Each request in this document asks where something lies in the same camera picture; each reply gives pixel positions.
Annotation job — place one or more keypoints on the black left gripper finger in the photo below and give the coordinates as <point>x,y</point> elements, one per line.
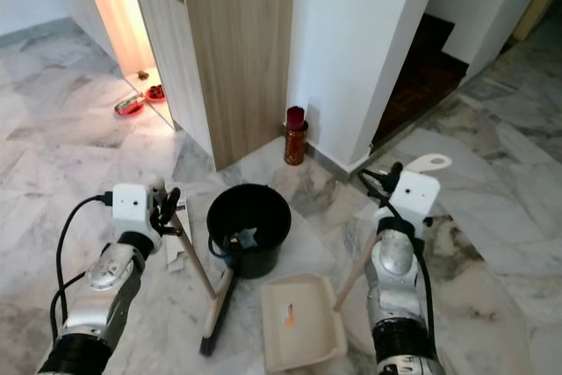
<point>176,204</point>

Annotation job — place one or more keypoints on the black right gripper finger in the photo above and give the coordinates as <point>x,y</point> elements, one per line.
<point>392,169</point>

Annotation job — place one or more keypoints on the wooden broom with dark bristles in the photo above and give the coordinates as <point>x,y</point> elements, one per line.
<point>218,313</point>

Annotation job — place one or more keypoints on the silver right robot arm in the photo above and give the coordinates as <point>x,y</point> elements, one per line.
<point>395,270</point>

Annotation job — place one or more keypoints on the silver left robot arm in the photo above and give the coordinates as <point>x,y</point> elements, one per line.
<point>101,296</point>

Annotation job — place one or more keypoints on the black plastic bucket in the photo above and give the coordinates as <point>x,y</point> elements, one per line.
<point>248,217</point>

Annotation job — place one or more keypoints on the dark wooden staircase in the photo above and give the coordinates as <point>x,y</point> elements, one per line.
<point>417,81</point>

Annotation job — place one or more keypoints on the red-capped orange spray can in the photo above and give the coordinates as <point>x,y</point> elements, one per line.
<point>296,138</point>

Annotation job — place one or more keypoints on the red pet bowl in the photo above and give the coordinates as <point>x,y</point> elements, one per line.
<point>155,92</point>
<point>129,104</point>

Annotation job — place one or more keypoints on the light wood cabinet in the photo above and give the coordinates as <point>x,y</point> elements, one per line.
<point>233,50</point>

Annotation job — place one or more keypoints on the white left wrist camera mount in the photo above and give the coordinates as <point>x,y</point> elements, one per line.
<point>135,206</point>

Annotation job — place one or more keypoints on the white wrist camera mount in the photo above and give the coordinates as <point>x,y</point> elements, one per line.
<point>135,206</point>
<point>416,192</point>

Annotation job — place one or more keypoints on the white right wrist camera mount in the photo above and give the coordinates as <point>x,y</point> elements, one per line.
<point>416,192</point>

